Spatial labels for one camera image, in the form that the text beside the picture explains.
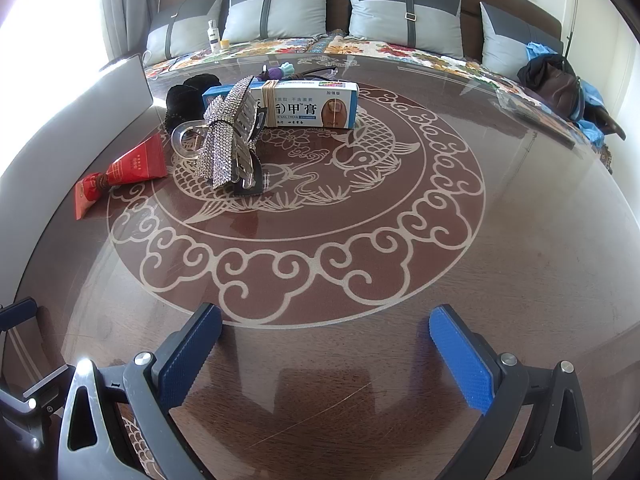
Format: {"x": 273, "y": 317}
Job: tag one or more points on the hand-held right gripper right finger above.
{"x": 460, "y": 365}

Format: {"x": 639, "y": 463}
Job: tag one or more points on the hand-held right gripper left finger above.
{"x": 192, "y": 355}

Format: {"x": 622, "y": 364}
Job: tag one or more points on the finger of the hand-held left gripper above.
{"x": 20, "y": 315}
{"x": 45, "y": 385}

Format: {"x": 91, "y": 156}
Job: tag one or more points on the brown patterned glass desktop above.
{"x": 525, "y": 260}

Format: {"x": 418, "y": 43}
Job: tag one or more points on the red packet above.
{"x": 87, "y": 200}

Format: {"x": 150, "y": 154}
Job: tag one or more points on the red cream tube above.
{"x": 140, "y": 162}

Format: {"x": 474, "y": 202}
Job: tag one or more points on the clear hair claw clip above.
{"x": 176, "y": 137}

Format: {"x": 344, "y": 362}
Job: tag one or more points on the rhinestone bow hair clip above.
{"x": 220, "y": 130}

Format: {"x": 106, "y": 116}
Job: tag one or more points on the black fuzzy hat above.
{"x": 187, "y": 95}

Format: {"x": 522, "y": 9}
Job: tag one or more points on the blue and white box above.
{"x": 310, "y": 102}

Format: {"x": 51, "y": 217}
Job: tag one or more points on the dark cloth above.
{"x": 607, "y": 125}

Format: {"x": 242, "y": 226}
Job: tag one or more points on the dark brown bag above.
{"x": 555, "y": 87}

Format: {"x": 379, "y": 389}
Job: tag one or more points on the floral blanket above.
{"x": 400, "y": 50}

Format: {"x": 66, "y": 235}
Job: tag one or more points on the white bottle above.
{"x": 214, "y": 35}

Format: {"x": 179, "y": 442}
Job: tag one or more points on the blue cloth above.
{"x": 540, "y": 52}

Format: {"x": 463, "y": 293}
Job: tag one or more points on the grey two-tone pillow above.
{"x": 280, "y": 10}
{"x": 400, "y": 15}
{"x": 185, "y": 25}
{"x": 505, "y": 40}

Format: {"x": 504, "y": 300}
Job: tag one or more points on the brown sofa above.
{"x": 470, "y": 25}

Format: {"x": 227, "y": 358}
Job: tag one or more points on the white door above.
{"x": 595, "y": 0}

